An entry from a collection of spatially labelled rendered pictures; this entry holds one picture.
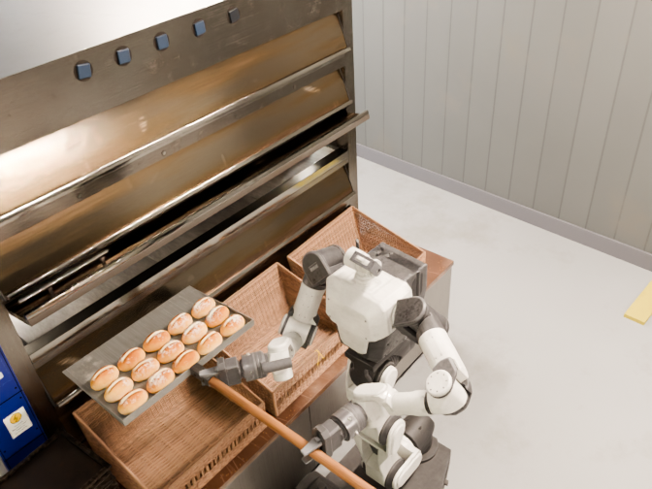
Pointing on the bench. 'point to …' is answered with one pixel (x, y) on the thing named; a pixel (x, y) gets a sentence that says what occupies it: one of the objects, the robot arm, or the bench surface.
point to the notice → (17, 422)
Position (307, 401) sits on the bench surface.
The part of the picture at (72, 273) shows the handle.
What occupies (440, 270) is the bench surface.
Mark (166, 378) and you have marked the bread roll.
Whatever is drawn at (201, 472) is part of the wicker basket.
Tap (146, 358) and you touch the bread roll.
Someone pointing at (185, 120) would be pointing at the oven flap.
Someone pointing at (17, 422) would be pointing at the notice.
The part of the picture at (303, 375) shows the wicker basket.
